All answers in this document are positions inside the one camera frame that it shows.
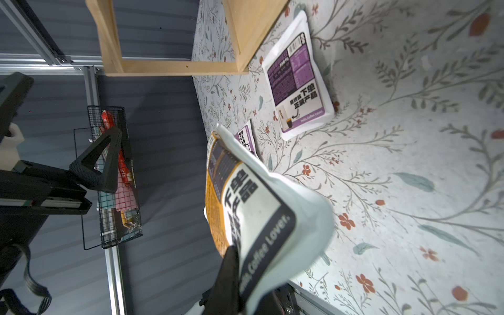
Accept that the purple coffee bag left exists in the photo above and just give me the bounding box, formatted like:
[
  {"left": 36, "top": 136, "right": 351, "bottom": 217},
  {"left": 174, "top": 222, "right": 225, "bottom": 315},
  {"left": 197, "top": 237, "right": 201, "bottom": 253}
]
[{"left": 235, "top": 119, "right": 258, "bottom": 158}]

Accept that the light wooden two-tier shelf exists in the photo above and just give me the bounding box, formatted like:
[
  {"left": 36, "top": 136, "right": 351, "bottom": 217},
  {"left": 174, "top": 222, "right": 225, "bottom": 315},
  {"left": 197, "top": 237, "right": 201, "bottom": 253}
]
[{"left": 85, "top": 1, "right": 287, "bottom": 77}]

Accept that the black wire side basket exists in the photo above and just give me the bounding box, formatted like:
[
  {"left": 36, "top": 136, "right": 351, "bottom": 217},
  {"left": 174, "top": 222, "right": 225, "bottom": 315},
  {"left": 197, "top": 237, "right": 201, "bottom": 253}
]
[{"left": 72, "top": 106, "right": 143, "bottom": 249}]

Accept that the purple coffee bag centre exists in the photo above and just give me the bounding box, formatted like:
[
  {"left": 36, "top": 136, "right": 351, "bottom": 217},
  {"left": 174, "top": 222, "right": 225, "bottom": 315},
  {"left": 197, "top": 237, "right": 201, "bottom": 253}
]
[{"left": 262, "top": 11, "right": 335, "bottom": 140}]

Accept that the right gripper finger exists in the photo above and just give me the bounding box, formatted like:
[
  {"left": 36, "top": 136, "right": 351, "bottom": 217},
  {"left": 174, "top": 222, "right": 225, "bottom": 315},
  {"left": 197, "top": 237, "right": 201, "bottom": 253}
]
[{"left": 202, "top": 245, "right": 240, "bottom": 315}]

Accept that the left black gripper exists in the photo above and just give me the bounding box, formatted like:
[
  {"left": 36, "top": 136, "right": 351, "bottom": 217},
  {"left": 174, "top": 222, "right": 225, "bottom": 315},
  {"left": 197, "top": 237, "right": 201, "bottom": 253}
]
[{"left": 1, "top": 72, "right": 122, "bottom": 283}]

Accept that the purple coffee bag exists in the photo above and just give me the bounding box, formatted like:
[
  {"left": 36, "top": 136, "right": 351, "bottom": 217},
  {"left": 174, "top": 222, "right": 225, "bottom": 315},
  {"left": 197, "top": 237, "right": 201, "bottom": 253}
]
[
  {"left": 235, "top": 119, "right": 258, "bottom": 158},
  {"left": 262, "top": 11, "right": 335, "bottom": 140}
]

